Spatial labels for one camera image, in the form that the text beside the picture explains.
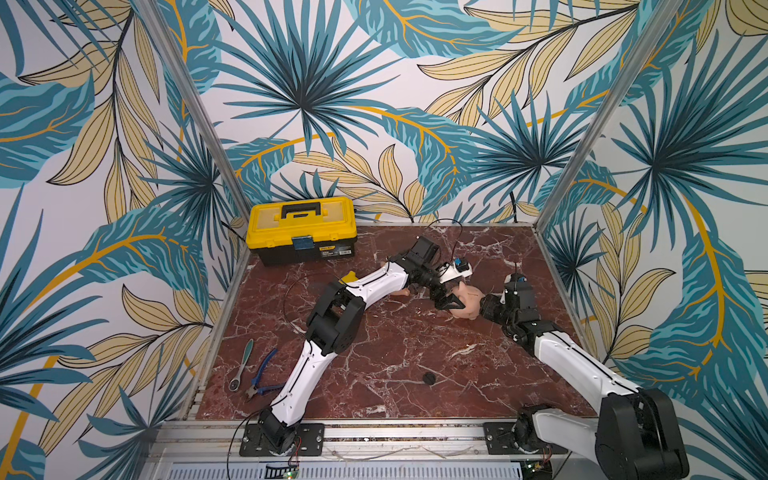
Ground pink piggy bank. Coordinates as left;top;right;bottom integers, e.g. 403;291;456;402
449;281;485;320

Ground yellow piggy bank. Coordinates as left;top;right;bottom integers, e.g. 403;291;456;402
340;271;358;284

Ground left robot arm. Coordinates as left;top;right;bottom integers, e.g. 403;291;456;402
257;237;472;454

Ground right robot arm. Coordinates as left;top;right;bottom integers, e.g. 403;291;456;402
479;274;690;479

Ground yellow black toolbox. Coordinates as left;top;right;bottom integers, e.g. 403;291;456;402
246;197;358;266

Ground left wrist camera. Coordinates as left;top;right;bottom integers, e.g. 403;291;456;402
437;258;473;284

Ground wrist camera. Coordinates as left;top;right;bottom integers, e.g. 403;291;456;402
437;258;473;284
508;273;528;287

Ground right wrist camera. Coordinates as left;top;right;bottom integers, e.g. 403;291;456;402
508;273;528;287

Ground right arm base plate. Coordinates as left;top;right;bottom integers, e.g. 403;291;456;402
482;421;567;455

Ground blue handled pliers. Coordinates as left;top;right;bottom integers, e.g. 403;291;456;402
244;347;286;401

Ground green handled ratchet wrench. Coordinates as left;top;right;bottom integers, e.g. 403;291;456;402
228;339;254;392

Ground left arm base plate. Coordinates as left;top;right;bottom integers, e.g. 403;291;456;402
238;423;325;458

